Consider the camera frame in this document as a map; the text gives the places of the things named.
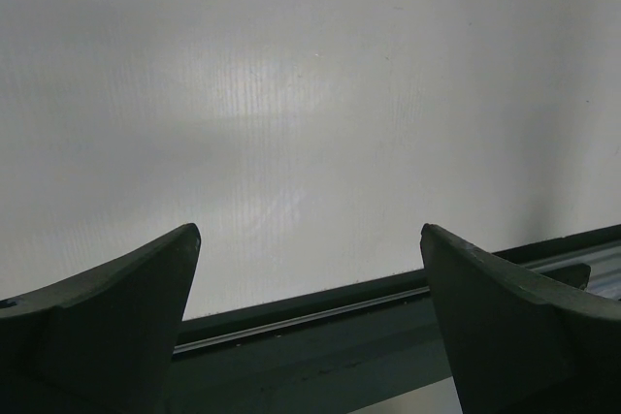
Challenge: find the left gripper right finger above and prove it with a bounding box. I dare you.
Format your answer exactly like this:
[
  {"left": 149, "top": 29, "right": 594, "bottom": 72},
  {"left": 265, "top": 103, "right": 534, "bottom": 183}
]
[{"left": 420, "top": 224, "right": 620, "bottom": 413}]

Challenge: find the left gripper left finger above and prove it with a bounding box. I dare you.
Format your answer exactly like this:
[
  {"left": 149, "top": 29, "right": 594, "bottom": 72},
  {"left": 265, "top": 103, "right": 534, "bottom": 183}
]
[{"left": 1, "top": 223, "right": 201, "bottom": 413}]

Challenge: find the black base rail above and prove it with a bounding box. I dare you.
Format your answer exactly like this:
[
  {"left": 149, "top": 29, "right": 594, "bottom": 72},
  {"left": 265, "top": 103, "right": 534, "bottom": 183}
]
[{"left": 156, "top": 226, "right": 620, "bottom": 413}]

